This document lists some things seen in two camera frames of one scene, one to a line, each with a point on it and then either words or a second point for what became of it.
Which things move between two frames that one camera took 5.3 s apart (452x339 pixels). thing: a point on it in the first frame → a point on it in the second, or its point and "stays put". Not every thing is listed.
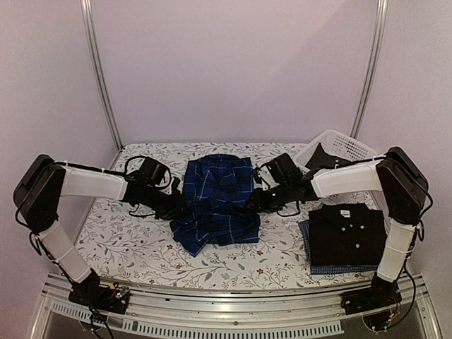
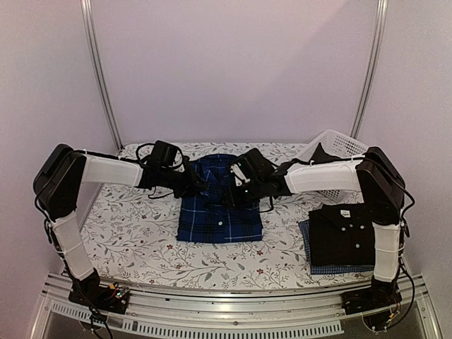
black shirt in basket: [320, 159] stays put
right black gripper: [259, 204] → [234, 198]
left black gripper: [176, 211] → [191, 184]
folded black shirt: [347, 234] stays put
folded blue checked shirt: [305, 228] stays put
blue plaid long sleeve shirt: [219, 188] stays put
